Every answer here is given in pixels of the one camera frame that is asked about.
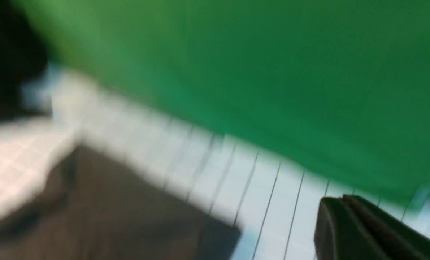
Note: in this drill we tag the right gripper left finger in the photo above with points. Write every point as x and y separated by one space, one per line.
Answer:
340 235

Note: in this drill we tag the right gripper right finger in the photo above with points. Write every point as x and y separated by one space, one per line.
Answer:
391 237

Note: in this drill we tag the gray long sleeve shirt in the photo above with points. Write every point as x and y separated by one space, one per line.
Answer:
92 207

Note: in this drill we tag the green backdrop cloth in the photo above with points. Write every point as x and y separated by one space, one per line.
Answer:
341 87

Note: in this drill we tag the black clothes pile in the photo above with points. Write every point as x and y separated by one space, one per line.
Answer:
23 64

